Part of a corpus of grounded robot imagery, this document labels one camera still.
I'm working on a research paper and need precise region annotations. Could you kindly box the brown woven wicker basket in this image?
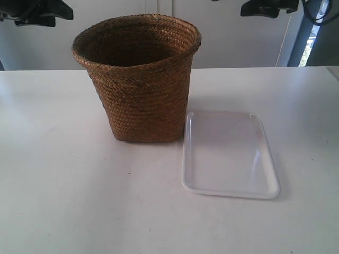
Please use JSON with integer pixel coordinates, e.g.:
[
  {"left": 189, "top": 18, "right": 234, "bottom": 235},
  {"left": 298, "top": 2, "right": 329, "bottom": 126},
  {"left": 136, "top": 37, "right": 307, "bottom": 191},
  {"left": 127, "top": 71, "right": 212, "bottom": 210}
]
[{"left": 72, "top": 14, "right": 202, "bottom": 143}]

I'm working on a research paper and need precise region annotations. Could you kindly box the white rectangular plastic tray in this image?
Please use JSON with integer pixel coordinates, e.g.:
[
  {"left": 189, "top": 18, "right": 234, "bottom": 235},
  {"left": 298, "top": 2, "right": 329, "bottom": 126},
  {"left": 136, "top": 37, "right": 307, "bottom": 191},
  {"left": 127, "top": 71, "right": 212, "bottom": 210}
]
[{"left": 182, "top": 111, "right": 280, "bottom": 199}]

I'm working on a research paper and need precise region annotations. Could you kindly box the black camera cable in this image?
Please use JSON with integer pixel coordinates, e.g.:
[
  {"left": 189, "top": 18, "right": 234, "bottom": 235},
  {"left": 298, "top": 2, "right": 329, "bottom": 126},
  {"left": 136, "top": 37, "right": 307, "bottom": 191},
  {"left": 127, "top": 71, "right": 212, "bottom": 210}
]
[{"left": 301, "top": 0, "right": 339, "bottom": 26}]

